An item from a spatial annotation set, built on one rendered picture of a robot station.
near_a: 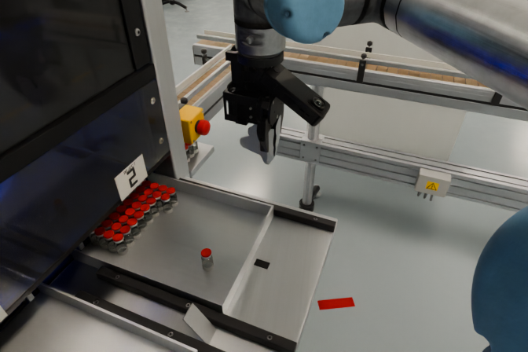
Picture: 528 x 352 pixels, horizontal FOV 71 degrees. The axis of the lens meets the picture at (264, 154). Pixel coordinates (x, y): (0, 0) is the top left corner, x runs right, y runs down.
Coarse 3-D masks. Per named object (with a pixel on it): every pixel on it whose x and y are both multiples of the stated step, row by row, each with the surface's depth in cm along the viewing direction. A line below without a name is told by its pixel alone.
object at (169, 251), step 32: (192, 192) 90; (224, 192) 86; (160, 224) 83; (192, 224) 83; (224, 224) 83; (256, 224) 83; (96, 256) 76; (128, 256) 76; (160, 256) 76; (192, 256) 76; (224, 256) 76; (160, 288) 68; (192, 288) 70; (224, 288) 70
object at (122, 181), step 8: (136, 160) 74; (128, 168) 73; (136, 168) 75; (144, 168) 78; (120, 176) 71; (128, 176) 73; (136, 176) 76; (144, 176) 78; (120, 184) 71; (128, 184) 74; (136, 184) 76; (120, 192) 72; (128, 192) 74
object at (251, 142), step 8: (256, 128) 61; (248, 136) 63; (256, 136) 62; (272, 136) 62; (240, 144) 65; (248, 144) 64; (256, 144) 64; (272, 144) 63; (256, 152) 65; (264, 152) 63; (272, 152) 64; (264, 160) 65
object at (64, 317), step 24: (48, 288) 67; (24, 312) 66; (48, 312) 66; (72, 312) 66; (96, 312) 64; (0, 336) 62; (24, 336) 62; (48, 336) 62; (72, 336) 62; (96, 336) 62; (120, 336) 62; (144, 336) 62
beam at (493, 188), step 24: (288, 144) 172; (312, 144) 166; (336, 144) 165; (360, 144) 165; (336, 168) 169; (360, 168) 164; (384, 168) 159; (408, 168) 155; (432, 168) 151; (456, 168) 151; (480, 168) 151; (456, 192) 153; (480, 192) 149; (504, 192) 145
